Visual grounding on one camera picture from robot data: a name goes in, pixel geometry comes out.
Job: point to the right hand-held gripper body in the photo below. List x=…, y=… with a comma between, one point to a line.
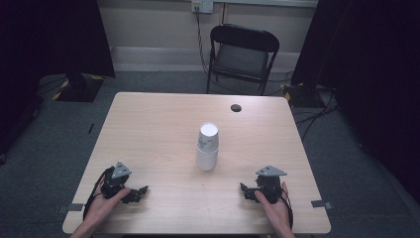
x=269, y=185

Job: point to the black stand base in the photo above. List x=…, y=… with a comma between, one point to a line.
x=81, y=88
x=302, y=95

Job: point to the printed white paper cup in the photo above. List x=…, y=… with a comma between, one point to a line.
x=208, y=139

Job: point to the black folding chair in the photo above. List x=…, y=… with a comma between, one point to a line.
x=242, y=58

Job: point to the white wall socket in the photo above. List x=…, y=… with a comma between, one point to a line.
x=202, y=6

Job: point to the small black floor object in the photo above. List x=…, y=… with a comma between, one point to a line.
x=91, y=128

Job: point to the person's right hand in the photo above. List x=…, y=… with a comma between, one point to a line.
x=275, y=211

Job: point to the black table grommet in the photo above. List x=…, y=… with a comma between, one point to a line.
x=236, y=108

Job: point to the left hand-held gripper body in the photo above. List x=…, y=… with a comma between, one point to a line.
x=116, y=180

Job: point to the dark curtain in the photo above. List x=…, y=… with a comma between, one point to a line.
x=39, y=49
x=373, y=82

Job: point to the person's left hand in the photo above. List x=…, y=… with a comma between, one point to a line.
x=102, y=206

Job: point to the grey tape strip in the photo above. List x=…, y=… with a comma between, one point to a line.
x=321, y=204
x=74, y=207

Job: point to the plain white paper cup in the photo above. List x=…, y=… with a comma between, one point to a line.
x=207, y=161

